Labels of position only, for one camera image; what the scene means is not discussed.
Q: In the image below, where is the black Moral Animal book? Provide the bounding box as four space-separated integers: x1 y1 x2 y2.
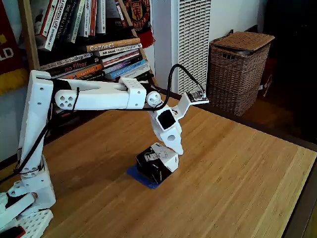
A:
53 0 75 49

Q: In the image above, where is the slim white book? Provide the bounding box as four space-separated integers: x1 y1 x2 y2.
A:
83 0 91 38

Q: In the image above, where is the dark purple book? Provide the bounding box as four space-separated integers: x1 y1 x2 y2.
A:
102 55 144 74

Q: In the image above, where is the blue tape square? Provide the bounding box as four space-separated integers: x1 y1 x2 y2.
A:
126 165 161 190

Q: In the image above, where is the white and green book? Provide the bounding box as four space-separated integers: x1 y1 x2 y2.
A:
70 0 87 44

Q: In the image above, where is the camera board on white mount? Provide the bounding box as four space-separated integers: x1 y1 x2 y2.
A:
173 89 210 119

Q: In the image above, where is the blue book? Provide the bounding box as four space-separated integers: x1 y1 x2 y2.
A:
108 59 147 79

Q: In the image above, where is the black cable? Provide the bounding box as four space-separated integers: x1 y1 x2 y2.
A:
0 63 206 184

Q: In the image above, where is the white perforated base plate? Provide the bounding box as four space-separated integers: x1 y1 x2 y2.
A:
14 209 54 238

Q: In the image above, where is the slim orange book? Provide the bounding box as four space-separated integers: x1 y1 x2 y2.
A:
89 0 98 37

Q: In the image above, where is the red and black clamp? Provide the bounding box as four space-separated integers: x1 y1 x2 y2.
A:
0 225 27 238

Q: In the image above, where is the black no filter book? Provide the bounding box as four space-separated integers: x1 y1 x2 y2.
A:
48 57 100 78

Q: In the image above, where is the wooden shelf frame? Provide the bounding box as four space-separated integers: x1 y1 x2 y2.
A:
18 0 159 86

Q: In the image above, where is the red and yellow banner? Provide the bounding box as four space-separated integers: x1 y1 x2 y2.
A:
0 2 29 96

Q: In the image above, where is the white book script title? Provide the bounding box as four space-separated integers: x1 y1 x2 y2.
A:
39 52 93 72

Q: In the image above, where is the red and white book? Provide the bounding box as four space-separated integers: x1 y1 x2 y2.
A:
114 0 129 28

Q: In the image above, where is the red football scarf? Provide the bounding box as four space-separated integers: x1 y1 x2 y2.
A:
122 0 156 49

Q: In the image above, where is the white Modern Romance book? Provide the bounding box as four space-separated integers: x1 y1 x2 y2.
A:
95 43 143 57

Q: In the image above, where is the white louvered heater panel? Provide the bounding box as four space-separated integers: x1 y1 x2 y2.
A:
170 0 212 104

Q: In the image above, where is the tan Connect book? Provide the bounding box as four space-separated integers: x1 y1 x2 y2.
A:
86 37 141 53

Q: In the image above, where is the black and white box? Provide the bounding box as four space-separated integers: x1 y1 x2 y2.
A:
135 142 179 184

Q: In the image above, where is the brown wicker basket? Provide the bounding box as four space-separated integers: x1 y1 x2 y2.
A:
207 31 275 117

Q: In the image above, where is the white Financial Life book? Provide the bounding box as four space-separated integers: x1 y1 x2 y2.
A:
44 0 67 52

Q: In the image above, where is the white book with red stripe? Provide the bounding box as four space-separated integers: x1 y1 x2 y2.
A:
100 49 141 64

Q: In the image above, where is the red bag with white print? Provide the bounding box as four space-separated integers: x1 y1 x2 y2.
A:
259 58 277 97

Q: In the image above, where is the wide white book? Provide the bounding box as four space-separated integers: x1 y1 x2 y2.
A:
96 0 107 34

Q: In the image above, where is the white book with red spine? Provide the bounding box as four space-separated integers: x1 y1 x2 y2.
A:
34 0 59 42

